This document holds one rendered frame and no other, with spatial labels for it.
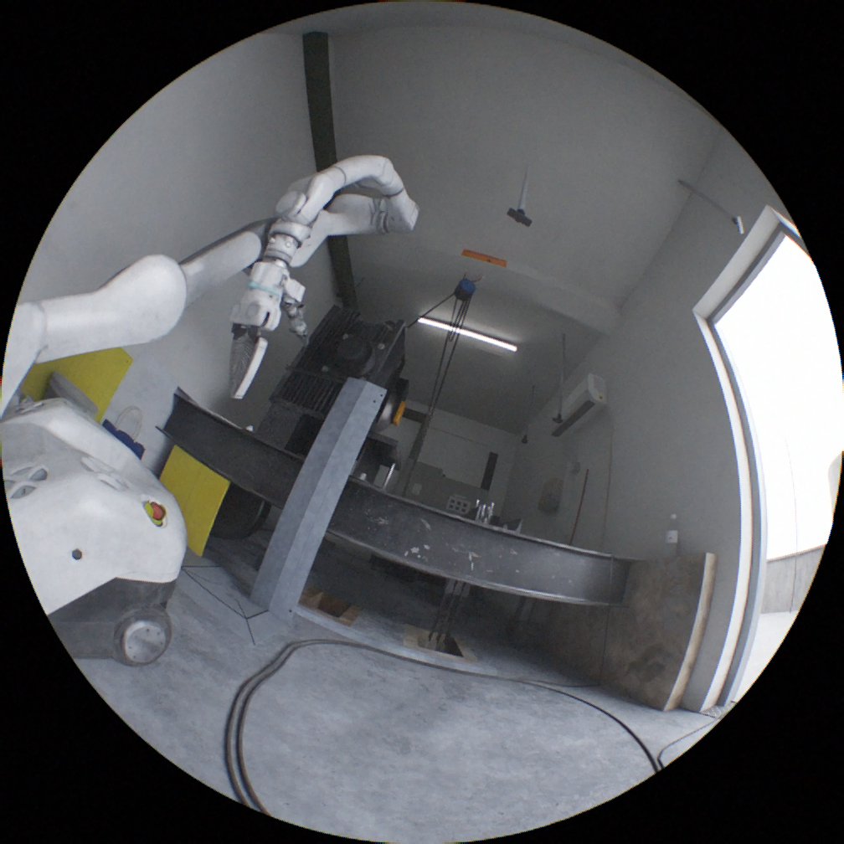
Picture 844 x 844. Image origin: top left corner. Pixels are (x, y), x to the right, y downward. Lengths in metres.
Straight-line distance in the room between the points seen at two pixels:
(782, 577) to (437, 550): 7.77
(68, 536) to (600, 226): 2.84
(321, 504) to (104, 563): 0.83
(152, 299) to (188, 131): 1.39
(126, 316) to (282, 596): 1.00
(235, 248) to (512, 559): 1.41
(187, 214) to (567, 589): 2.62
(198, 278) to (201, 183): 1.23
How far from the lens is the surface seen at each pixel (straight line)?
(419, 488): 4.33
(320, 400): 1.41
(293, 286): 0.58
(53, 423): 0.80
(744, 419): 1.69
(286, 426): 1.42
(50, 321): 0.53
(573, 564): 1.41
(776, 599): 8.15
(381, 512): 1.20
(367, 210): 1.14
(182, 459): 1.67
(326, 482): 1.10
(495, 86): 2.43
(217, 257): 0.69
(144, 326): 0.56
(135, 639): 0.62
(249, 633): 0.99
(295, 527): 1.11
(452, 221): 2.66
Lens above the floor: 0.49
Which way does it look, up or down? 24 degrees up
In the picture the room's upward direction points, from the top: 21 degrees clockwise
